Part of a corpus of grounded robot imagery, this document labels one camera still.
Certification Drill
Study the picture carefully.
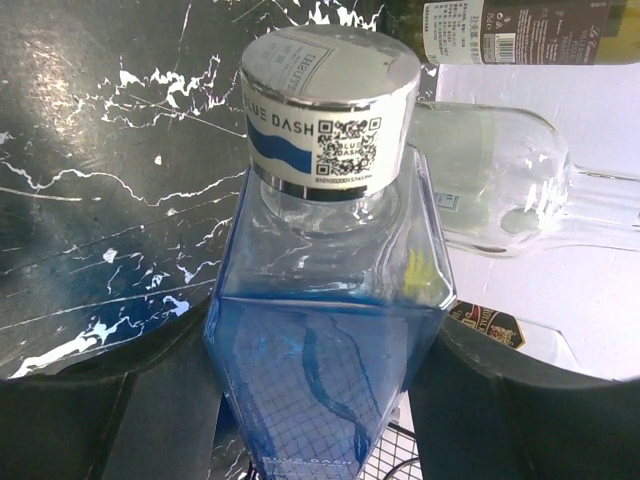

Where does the clear green-tinted bottle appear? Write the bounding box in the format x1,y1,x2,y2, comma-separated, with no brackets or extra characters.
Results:
407,101,639,257

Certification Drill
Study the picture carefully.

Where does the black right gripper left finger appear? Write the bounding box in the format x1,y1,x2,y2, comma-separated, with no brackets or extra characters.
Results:
1,301,222,479

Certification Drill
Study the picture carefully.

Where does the clear bottle gold neck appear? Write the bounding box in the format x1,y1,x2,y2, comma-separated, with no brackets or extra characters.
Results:
449,300,586,373

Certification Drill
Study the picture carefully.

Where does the dark brown wine bottle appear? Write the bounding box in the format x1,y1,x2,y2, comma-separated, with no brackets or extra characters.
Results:
378,0,639,66

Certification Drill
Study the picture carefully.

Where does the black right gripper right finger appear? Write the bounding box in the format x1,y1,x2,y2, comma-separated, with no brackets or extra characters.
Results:
409,319,639,479

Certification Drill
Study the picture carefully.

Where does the black wire wine rack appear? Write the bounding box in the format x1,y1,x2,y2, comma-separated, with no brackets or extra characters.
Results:
244,404,419,480

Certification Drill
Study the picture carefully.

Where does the blue clear tall bottle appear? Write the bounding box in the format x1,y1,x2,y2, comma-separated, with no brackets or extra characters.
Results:
204,25,455,479

